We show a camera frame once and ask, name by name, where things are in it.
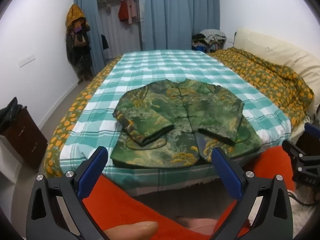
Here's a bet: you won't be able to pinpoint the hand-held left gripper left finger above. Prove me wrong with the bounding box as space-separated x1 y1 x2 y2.
26 146 110 240

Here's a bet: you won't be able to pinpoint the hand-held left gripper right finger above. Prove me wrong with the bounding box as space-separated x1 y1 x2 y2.
211 147 294 240

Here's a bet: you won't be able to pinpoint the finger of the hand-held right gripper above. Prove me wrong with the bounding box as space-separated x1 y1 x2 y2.
304 122 320 143
282 139 313 162

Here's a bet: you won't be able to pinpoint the green patterned padded jacket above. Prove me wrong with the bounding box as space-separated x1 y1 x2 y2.
111 79 262 168

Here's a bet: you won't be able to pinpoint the coat stand with dark clothes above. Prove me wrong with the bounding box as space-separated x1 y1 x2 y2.
65 17 93 84

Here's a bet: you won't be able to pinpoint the pile of mixed clothes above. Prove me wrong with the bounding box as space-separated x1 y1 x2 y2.
192 29 227 53

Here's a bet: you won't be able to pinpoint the metal clothes rack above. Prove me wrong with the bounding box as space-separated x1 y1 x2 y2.
96 0 143 52

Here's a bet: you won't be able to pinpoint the person's left hand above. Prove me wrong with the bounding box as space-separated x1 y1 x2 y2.
104 221 159 240

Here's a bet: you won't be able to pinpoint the white fluffy rug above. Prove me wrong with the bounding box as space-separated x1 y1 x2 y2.
247 189 318 233

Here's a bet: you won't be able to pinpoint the person's orange pants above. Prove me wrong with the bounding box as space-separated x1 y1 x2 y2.
82 146 295 240

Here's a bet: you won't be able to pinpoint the orange floral under sheet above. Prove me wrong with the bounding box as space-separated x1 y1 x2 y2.
44 57 123 178

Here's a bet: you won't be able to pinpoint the orange floral quilt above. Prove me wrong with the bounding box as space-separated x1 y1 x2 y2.
209 47 315 130

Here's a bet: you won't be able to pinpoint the dark wooden nightstand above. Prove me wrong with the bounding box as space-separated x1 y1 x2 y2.
0 106 48 172

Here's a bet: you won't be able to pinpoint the cream padded headboard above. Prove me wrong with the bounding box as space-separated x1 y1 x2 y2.
235 28 320 115

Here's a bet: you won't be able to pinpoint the dark cloth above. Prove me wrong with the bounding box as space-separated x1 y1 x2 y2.
0 97 23 133

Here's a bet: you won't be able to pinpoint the teal checked bed sheet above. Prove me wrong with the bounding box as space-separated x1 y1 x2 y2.
60 50 292 188

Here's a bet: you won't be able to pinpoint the narrow blue curtain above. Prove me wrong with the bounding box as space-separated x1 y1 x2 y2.
73 0 105 77

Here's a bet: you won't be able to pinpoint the orange floral hooded cloth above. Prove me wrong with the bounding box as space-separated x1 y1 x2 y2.
66 4 87 28

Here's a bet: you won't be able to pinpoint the red hanging garment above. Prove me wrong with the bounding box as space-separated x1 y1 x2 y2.
118 0 129 22

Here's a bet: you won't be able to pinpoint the pink hanging garment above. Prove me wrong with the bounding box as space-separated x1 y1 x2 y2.
126 0 137 25

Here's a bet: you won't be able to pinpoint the wide blue curtain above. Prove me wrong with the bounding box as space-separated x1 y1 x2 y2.
142 0 220 53

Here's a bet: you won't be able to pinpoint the black cable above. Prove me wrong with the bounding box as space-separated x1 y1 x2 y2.
287 190 316 206

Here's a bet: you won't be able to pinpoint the white wall switch panel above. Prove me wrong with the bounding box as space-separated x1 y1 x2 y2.
19 55 36 67

